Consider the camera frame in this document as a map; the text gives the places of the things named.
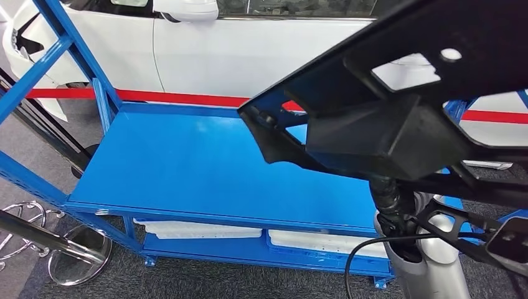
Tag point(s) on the black plastic mounting part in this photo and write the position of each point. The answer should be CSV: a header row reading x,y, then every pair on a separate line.
x,y
371,136

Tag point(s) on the blue metal shelf rack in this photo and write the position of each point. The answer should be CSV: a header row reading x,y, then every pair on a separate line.
x,y
185,165

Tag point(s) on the red barrier belt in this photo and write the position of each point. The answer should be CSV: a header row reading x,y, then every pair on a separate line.
x,y
185,99

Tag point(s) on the white car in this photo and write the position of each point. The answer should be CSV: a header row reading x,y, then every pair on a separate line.
x,y
227,53

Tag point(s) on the white plastic bin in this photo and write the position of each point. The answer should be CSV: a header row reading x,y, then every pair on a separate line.
x,y
198,230
313,243

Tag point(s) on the black stool with chrome base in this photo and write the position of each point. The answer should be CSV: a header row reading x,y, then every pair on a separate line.
x,y
25,204

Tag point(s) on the chrome stanchion post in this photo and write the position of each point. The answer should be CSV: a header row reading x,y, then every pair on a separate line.
x,y
66,272

